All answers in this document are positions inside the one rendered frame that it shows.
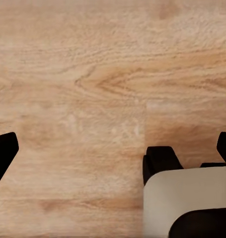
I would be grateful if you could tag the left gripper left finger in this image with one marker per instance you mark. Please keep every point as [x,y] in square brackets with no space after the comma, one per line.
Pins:
[8,150]

